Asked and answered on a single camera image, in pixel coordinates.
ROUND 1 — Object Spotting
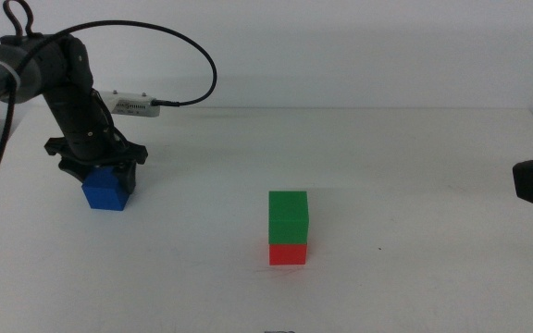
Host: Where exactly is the thin black looped cable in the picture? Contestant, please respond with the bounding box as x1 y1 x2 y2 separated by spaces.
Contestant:
2 0 35 40

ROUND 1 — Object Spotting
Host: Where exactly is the green cube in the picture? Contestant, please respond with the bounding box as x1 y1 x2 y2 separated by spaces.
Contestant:
267 190 310 246

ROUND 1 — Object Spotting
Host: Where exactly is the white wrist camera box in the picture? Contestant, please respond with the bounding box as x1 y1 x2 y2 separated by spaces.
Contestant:
99 90 162 118

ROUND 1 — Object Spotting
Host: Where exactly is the red cube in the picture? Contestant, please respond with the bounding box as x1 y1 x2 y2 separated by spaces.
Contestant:
268 242 309 266

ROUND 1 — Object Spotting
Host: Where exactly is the thick black cable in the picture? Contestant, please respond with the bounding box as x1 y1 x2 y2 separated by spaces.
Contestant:
0 18 218 242

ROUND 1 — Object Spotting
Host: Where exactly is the blue cube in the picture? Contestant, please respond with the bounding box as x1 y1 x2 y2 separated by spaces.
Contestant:
81 166 130 212

